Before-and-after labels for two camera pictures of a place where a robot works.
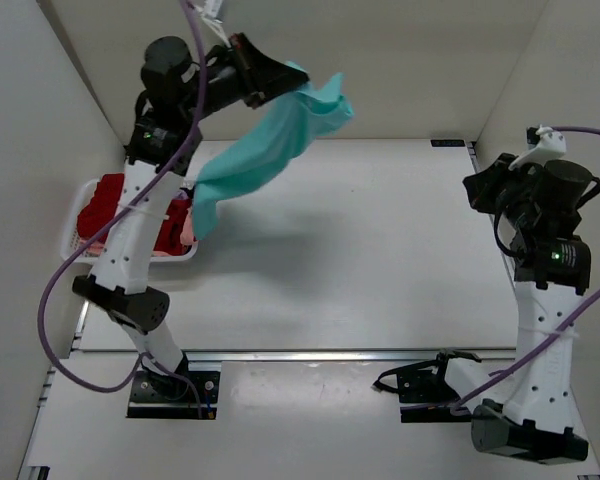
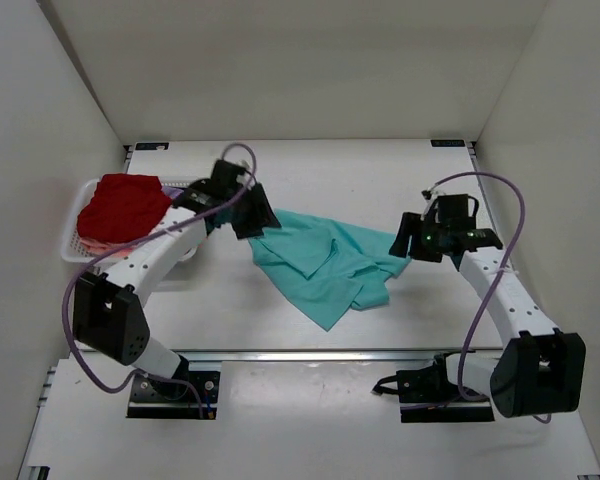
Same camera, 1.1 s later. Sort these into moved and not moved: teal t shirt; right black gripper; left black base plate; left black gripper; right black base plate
Moved: left black gripper; teal t shirt; right black gripper
Not moved: right black base plate; left black base plate
